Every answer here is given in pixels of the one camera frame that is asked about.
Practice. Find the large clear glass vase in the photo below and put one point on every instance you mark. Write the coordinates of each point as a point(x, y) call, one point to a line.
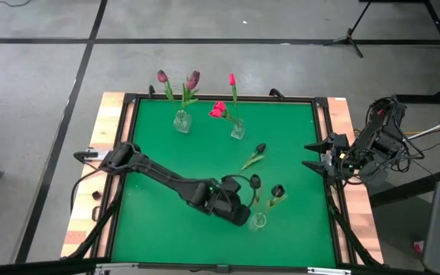
point(257, 225)

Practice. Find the purple artificial tulip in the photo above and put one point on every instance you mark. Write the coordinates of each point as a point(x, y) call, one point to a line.
point(191, 85)
point(196, 75)
point(162, 75)

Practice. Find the black frame crossbar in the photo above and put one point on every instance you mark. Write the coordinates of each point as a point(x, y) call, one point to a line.
point(33, 266)

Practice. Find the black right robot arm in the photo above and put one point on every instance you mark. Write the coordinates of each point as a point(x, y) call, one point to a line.
point(380, 141)

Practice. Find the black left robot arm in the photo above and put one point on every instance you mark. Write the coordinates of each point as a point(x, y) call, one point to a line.
point(159, 173)

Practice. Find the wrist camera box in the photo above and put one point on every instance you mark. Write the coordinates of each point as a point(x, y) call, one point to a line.
point(230, 185)
point(340, 141)

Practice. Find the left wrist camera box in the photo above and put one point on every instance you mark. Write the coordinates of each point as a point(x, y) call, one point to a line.
point(230, 185)

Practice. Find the small dark clip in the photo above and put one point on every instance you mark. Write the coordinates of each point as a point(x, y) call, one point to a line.
point(96, 195)

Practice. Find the textured round crystal vase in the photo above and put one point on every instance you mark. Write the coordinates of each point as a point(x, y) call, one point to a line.
point(182, 124)

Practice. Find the black tripod stand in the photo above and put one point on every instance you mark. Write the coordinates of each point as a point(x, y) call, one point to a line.
point(348, 38)

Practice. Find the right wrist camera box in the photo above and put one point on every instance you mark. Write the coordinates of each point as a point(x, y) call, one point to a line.
point(340, 141)

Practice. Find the white rod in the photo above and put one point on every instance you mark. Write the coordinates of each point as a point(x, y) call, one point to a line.
point(434, 128)

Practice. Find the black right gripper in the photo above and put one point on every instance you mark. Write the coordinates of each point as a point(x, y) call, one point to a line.
point(336, 168)

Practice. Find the red artificial tulip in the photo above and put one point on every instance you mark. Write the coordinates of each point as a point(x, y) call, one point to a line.
point(216, 113)
point(232, 79)
point(220, 105)

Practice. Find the pink floor object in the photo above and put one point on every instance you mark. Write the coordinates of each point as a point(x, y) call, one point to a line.
point(419, 247)

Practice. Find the small clear bottle vase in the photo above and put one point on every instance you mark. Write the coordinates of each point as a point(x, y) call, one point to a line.
point(238, 133)

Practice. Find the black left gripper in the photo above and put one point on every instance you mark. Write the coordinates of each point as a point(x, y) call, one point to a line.
point(224, 208)

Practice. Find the black table frame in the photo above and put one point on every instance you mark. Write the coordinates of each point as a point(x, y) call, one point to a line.
point(224, 98)

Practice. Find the green table mat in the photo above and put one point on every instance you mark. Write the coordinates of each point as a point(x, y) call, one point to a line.
point(204, 153)

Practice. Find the black diagonal frame strut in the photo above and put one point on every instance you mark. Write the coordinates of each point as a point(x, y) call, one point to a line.
point(96, 225)
point(350, 229)

